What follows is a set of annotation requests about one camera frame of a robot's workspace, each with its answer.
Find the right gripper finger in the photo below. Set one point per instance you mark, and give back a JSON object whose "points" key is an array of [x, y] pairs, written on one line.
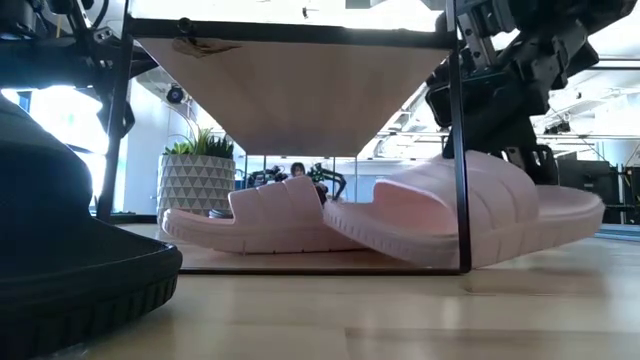
{"points": [[542, 165], [500, 135]]}

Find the green potted plant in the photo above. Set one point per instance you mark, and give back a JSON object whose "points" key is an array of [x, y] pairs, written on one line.
{"points": [[202, 145]]}

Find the round black wall camera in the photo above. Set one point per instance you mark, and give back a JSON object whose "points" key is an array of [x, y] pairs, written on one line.
{"points": [[175, 94]]}

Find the pink rubber slide sandal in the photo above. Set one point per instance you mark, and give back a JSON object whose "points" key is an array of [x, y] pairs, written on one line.
{"points": [[265, 220], [500, 220]]}

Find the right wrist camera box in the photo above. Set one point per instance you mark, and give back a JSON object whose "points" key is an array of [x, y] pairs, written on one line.
{"points": [[440, 105]]}

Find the white triangle-patterned planter pot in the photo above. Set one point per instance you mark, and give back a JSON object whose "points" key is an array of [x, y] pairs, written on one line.
{"points": [[196, 185]]}

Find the black rubber slide sandal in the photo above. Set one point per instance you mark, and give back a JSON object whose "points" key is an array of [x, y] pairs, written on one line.
{"points": [[50, 250]]}

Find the black metal shelf, wooden board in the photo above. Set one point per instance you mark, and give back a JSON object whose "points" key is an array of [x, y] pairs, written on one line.
{"points": [[300, 90]]}

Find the background black robot arm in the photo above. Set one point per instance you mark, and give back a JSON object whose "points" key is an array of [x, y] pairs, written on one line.
{"points": [[330, 176]]}

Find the dark computer monitor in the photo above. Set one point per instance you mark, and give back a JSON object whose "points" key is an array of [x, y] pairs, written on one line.
{"points": [[587, 190]]}

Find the person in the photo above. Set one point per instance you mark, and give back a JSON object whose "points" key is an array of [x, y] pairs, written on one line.
{"points": [[298, 169]]}

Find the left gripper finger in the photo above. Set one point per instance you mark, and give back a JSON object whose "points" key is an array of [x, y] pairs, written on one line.
{"points": [[112, 117], [97, 62]]}

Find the black ceiling-hung device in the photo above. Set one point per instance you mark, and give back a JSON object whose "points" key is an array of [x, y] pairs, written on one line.
{"points": [[560, 127]]}

